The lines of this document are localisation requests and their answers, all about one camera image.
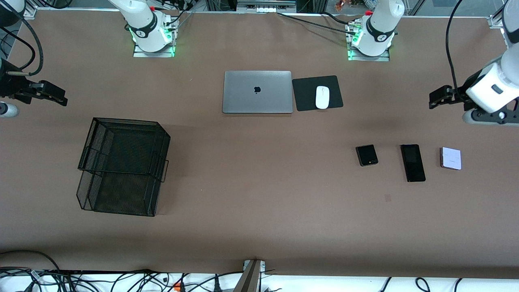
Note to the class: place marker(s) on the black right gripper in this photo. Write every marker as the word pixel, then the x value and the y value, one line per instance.
pixel 11 86

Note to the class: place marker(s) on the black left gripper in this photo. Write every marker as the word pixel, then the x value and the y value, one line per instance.
pixel 459 95

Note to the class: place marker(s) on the white phone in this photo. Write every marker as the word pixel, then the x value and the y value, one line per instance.
pixel 451 158

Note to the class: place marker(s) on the long black phone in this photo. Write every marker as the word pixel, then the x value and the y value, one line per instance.
pixel 412 163

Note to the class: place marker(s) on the small black phone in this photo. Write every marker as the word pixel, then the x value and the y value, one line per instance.
pixel 367 155

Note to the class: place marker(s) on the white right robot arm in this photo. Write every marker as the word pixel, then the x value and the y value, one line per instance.
pixel 146 30

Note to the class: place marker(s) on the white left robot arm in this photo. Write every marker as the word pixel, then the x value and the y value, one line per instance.
pixel 379 30

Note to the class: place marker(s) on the black mesh two-tier tray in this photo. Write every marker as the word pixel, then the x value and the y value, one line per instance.
pixel 121 170

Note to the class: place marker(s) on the white computer mouse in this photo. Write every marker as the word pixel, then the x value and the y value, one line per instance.
pixel 322 97

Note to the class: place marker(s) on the black mouse pad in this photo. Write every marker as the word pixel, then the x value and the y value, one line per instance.
pixel 304 93

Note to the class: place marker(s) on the silver closed laptop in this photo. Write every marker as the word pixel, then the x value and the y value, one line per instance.
pixel 257 99

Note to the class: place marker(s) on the grey power strip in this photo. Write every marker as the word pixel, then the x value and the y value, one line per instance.
pixel 265 8

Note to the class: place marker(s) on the aluminium frame rail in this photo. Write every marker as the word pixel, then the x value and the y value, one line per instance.
pixel 495 21
pixel 30 12

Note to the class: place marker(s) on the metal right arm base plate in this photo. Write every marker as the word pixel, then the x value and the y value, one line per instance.
pixel 138 54

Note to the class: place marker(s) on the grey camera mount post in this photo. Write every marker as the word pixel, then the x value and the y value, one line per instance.
pixel 251 280

